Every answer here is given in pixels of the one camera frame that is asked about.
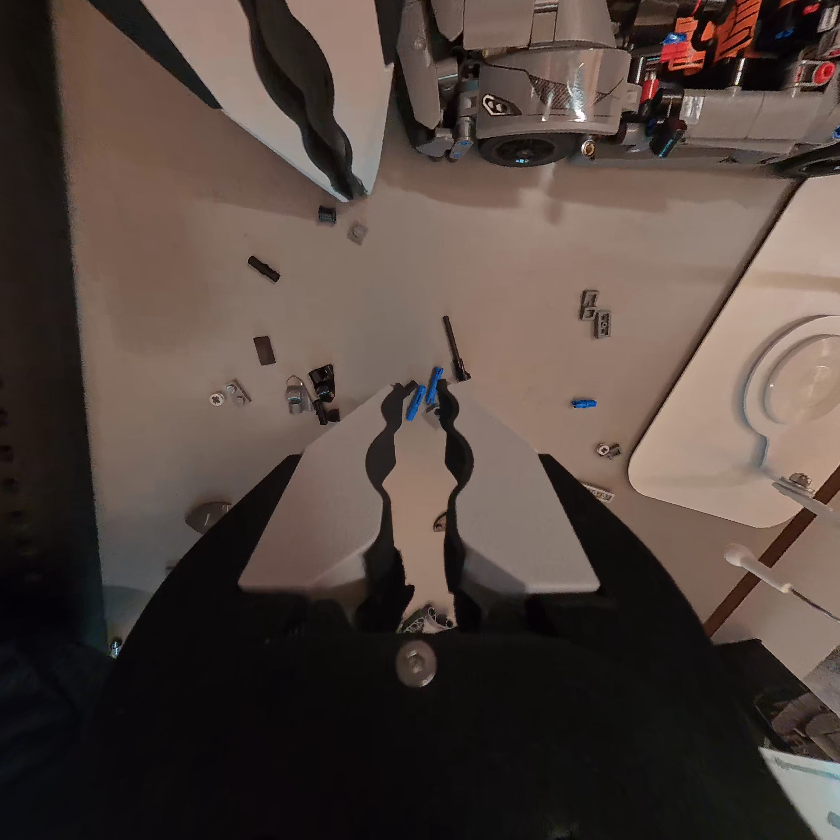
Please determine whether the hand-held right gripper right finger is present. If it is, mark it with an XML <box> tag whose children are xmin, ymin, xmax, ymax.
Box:
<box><xmin>436</xmin><ymin>379</ymin><xmax>601</xmax><ymax>613</ymax></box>

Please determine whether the grey curved lego panel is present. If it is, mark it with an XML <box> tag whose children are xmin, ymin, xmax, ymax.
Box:
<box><xmin>185</xmin><ymin>501</ymin><xmax>232</xmax><ymax>533</ymax></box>

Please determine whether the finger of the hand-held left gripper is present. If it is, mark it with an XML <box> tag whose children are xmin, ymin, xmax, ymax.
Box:
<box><xmin>141</xmin><ymin>0</ymin><xmax>355</xmax><ymax>202</ymax></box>
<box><xmin>276</xmin><ymin>0</ymin><xmax>395</xmax><ymax>194</ymax></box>

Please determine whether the black lego axle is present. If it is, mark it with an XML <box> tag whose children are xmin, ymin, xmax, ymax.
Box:
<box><xmin>441</xmin><ymin>315</ymin><xmax>471</xmax><ymax>383</ymax></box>

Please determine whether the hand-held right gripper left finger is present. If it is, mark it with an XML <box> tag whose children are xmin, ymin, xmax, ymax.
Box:
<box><xmin>238</xmin><ymin>382</ymin><xmax>416</xmax><ymax>630</ymax></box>

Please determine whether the black lego connector piece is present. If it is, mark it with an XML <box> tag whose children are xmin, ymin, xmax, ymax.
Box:
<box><xmin>307</xmin><ymin>364</ymin><xmax>341</xmax><ymax>426</ymax></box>

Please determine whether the grey holed lego liftarm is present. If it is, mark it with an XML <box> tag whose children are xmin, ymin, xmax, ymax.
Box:
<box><xmin>399</xmin><ymin>602</ymin><xmax>455</xmax><ymax>635</ymax></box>

